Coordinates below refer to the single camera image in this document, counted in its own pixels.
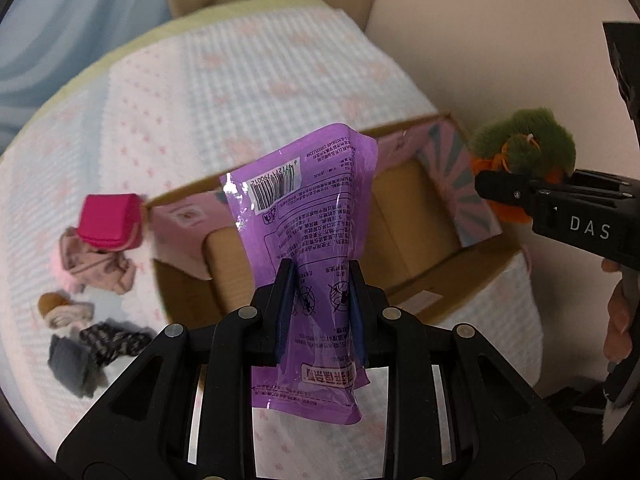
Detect purple snack packet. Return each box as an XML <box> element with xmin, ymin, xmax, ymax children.
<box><xmin>221</xmin><ymin>124</ymin><xmax>378</xmax><ymax>425</ymax></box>

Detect grey fuzzy sock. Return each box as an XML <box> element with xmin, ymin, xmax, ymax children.
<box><xmin>48</xmin><ymin>335</ymin><xmax>108</xmax><ymax>399</ymax></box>

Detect magenta zip pouch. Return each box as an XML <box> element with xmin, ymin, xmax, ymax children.
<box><xmin>76</xmin><ymin>194</ymin><xmax>143</xmax><ymax>252</ymax></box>

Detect light blue curtain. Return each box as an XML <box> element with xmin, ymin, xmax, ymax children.
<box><xmin>1</xmin><ymin>0</ymin><xmax>170</xmax><ymax>148</ymax></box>

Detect pink printed cloth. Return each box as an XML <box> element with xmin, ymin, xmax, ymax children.
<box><xmin>50</xmin><ymin>228</ymin><xmax>136</xmax><ymax>296</ymax></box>

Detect cardboard box pink lining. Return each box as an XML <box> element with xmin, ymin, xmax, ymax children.
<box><xmin>144</xmin><ymin>112</ymin><xmax>532</xmax><ymax>331</ymax></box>

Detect right hand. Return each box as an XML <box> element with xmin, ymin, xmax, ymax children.
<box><xmin>603</xmin><ymin>281</ymin><xmax>632</xmax><ymax>364</ymax></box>

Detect black patterned scrunchie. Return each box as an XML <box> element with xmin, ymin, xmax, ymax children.
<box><xmin>78</xmin><ymin>322</ymin><xmax>153</xmax><ymax>368</ymax></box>

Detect orange plush fruit toy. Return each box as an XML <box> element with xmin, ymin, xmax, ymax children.
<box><xmin>466</xmin><ymin>106</ymin><xmax>580</xmax><ymax>224</ymax></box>

